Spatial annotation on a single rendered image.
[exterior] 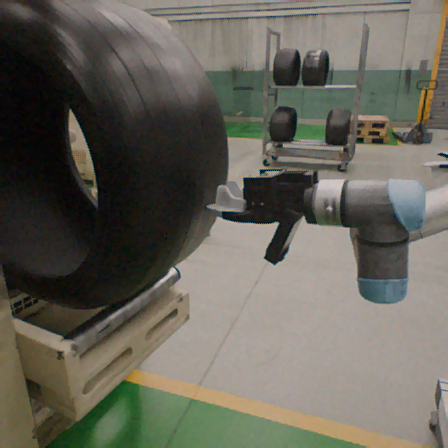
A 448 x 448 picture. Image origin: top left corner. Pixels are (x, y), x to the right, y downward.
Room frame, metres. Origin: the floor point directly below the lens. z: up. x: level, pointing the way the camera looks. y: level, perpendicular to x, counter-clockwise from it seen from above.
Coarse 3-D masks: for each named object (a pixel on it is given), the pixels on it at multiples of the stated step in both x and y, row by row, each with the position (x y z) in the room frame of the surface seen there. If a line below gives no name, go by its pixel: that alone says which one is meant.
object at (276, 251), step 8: (288, 208) 0.63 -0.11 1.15; (288, 216) 0.62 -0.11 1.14; (296, 216) 0.62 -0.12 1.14; (280, 224) 0.63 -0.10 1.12; (288, 224) 0.62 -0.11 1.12; (296, 224) 0.64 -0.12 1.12; (280, 232) 0.63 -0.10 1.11; (288, 232) 0.62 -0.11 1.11; (272, 240) 0.64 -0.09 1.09; (280, 240) 0.63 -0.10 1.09; (288, 240) 0.64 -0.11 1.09; (272, 248) 0.64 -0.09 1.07; (280, 248) 0.63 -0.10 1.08; (288, 248) 0.66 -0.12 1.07; (264, 256) 0.65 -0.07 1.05; (272, 256) 0.64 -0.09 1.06; (280, 256) 0.64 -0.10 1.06
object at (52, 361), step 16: (16, 320) 0.61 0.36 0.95; (16, 336) 0.58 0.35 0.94; (32, 336) 0.56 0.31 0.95; (48, 336) 0.56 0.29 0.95; (32, 352) 0.56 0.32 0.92; (48, 352) 0.54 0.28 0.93; (64, 352) 0.53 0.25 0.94; (32, 368) 0.57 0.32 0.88; (48, 368) 0.54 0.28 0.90; (64, 368) 0.53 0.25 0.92; (80, 368) 0.55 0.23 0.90; (48, 384) 0.55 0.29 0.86; (64, 384) 0.53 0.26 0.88; (80, 384) 0.54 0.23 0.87
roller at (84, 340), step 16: (176, 272) 0.86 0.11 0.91; (144, 288) 0.77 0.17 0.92; (160, 288) 0.80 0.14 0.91; (112, 304) 0.70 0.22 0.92; (128, 304) 0.71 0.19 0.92; (144, 304) 0.75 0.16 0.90; (96, 320) 0.65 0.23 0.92; (112, 320) 0.67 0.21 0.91; (64, 336) 0.60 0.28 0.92; (80, 336) 0.61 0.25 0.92; (96, 336) 0.63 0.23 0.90; (80, 352) 0.59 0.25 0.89
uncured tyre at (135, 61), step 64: (0, 0) 0.71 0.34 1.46; (64, 0) 0.69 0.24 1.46; (0, 64) 0.95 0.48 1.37; (64, 64) 0.63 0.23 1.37; (128, 64) 0.64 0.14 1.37; (192, 64) 0.79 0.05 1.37; (0, 128) 0.99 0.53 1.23; (64, 128) 1.07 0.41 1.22; (128, 128) 0.60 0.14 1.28; (192, 128) 0.69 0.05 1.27; (0, 192) 0.95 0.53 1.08; (64, 192) 1.05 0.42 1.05; (128, 192) 0.59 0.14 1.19; (192, 192) 0.67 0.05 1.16; (0, 256) 0.75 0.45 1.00; (64, 256) 0.91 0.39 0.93; (128, 256) 0.60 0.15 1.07
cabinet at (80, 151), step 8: (72, 120) 5.06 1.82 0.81; (72, 128) 5.07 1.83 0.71; (80, 128) 5.03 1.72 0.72; (80, 136) 5.04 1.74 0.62; (72, 144) 5.08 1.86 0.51; (80, 144) 5.04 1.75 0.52; (72, 152) 5.08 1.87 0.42; (80, 152) 5.04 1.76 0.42; (88, 152) 5.01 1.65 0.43; (80, 160) 5.05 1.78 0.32; (88, 160) 5.01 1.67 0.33; (80, 168) 5.06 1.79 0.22; (88, 168) 5.02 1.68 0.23; (88, 176) 5.02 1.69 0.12; (88, 184) 5.04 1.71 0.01
